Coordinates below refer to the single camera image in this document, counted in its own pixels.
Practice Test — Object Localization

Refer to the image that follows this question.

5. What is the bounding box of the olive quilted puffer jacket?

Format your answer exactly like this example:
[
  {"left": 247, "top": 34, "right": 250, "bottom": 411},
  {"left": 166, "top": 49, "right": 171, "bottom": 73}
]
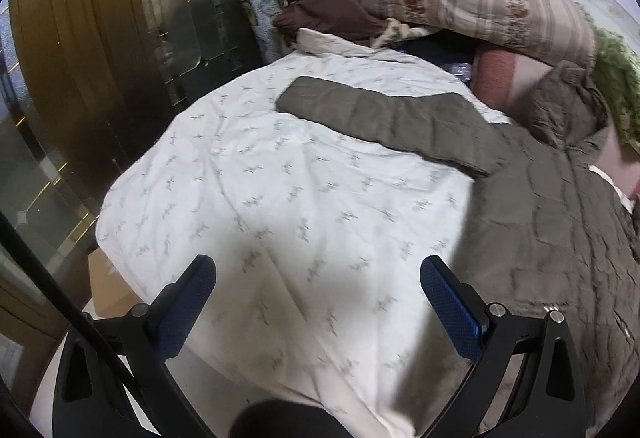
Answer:
[{"left": 277, "top": 62, "right": 639, "bottom": 436}]

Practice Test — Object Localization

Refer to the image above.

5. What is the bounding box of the cardboard box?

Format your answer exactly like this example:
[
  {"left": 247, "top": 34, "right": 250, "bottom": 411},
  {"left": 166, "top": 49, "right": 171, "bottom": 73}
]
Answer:
[{"left": 88, "top": 249, "right": 142, "bottom": 318}]

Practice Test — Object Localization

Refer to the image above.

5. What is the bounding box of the white leaf print duvet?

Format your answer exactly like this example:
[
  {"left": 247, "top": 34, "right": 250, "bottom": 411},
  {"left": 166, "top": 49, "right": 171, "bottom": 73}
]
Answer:
[{"left": 96, "top": 30, "right": 477, "bottom": 437}]

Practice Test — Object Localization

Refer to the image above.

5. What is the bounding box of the pink bed sheet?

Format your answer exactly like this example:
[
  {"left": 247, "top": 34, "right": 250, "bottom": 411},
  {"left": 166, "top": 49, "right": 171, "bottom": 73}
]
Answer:
[{"left": 471, "top": 44, "right": 639, "bottom": 213}]

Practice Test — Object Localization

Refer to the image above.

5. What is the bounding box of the wooden wardrobe with glass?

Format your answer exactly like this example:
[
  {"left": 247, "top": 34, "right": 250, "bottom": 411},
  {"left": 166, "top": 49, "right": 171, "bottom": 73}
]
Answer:
[{"left": 0, "top": 0, "right": 271, "bottom": 344}]

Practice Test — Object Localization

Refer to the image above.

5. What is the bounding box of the green white patterned blanket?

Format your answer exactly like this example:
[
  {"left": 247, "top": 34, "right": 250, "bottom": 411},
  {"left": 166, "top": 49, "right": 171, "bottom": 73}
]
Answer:
[{"left": 573, "top": 3, "right": 639, "bottom": 153}]

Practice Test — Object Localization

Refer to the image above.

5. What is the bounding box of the cream patterned cloth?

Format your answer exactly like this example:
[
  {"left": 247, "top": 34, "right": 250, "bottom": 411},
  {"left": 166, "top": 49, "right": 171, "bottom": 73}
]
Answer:
[{"left": 370, "top": 18, "right": 433, "bottom": 50}]

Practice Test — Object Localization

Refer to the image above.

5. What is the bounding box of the striped floral folded quilt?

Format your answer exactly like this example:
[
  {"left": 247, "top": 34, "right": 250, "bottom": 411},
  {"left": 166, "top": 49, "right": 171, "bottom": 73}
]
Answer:
[{"left": 356, "top": 0, "right": 596, "bottom": 70}]

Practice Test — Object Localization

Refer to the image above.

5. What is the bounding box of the dark brown garment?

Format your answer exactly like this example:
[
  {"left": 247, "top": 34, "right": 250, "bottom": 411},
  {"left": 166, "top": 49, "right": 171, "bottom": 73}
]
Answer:
[{"left": 272, "top": 0, "right": 385, "bottom": 44}]

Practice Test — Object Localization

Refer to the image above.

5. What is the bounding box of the black cable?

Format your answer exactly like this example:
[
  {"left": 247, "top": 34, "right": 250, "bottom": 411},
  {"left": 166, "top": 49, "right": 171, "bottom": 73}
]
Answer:
[{"left": 0, "top": 211, "right": 216, "bottom": 438}]

